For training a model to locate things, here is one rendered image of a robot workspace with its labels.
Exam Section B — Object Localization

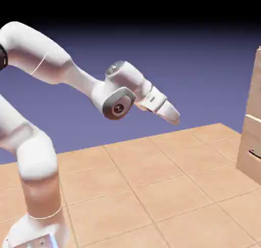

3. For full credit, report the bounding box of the dark curved metal handle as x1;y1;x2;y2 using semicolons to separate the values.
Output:
248;147;261;159

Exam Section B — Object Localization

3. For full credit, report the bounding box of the light wood drawer front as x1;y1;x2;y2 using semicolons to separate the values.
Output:
236;114;261;186
245;47;261;119

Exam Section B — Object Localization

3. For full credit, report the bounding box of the light wood cabinet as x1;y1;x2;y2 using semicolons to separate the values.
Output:
236;46;261;186

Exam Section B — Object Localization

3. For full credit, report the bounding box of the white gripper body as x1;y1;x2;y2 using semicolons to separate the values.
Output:
156;100;181;126

